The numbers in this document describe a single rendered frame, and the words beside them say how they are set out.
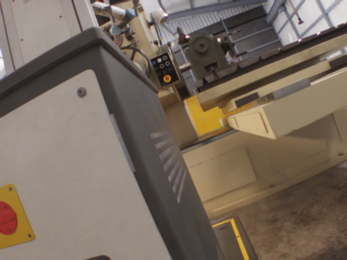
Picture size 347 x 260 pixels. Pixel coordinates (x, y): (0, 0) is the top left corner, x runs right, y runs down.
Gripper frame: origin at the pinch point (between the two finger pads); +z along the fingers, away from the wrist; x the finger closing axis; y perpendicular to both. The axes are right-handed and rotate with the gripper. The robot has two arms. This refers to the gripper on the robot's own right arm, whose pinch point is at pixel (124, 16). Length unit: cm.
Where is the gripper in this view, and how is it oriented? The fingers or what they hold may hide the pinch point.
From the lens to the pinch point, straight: 143.0
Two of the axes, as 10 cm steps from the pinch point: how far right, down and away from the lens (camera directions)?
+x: 9.7, -2.6, 0.5
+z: 2.2, 9.1, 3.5
